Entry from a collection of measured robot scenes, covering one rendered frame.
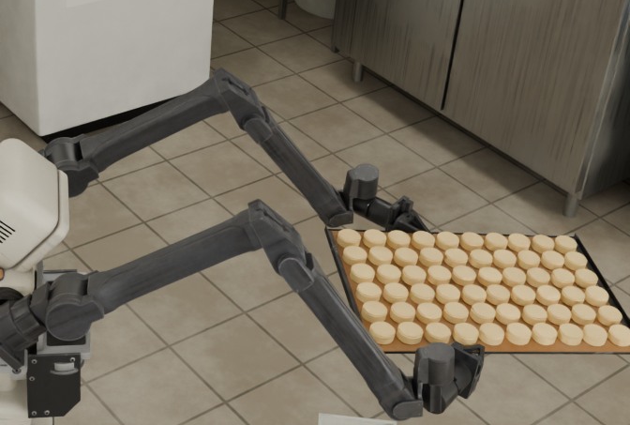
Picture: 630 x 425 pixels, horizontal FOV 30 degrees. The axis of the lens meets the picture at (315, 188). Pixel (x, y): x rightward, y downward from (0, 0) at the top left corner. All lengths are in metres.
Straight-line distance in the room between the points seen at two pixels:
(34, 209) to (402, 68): 2.98
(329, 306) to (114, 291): 0.37
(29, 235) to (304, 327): 1.87
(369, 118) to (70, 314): 3.15
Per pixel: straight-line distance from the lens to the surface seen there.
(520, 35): 4.40
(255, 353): 3.75
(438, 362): 2.16
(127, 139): 2.37
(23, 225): 2.11
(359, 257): 2.47
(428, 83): 4.80
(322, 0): 5.82
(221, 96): 2.33
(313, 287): 2.03
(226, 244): 1.98
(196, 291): 3.97
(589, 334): 2.47
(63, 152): 2.41
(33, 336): 2.09
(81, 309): 2.02
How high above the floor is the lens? 2.49
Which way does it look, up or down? 33 degrees down
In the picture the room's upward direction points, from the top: 7 degrees clockwise
